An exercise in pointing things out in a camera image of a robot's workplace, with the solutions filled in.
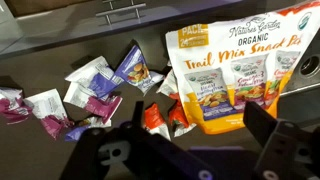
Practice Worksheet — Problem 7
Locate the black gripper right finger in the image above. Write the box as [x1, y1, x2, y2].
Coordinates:
[243, 101, 279, 148]

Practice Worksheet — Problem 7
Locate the white orange trail mix bag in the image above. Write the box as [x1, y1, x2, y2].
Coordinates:
[165, 0, 320, 135]

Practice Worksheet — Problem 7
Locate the grey kitchen cabinet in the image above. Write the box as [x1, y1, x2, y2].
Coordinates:
[0, 0, 243, 60]

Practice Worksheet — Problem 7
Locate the small blue snack packet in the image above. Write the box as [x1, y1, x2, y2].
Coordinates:
[64, 115, 113, 143]

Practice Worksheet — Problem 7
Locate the metal drawer handle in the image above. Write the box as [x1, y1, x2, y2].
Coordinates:
[101, 0, 134, 9]
[95, 3, 147, 26]

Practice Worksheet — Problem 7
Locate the orange white snack packet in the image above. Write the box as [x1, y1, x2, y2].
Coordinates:
[168, 99, 198, 138]
[143, 102, 172, 141]

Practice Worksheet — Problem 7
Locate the white and blue snack packet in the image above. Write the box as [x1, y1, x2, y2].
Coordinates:
[64, 55, 124, 98]

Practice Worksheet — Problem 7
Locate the white magenta snack packet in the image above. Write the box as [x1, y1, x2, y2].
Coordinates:
[63, 81, 123, 125]
[23, 88, 74, 140]

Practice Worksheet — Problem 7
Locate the white red snack packet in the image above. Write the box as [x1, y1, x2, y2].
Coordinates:
[156, 69, 181, 101]

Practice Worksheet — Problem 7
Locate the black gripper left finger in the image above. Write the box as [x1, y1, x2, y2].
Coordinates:
[131, 100, 145, 128]

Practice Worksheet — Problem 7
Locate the blue snack packet nuts picture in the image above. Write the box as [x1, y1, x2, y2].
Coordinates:
[114, 44, 165, 96]

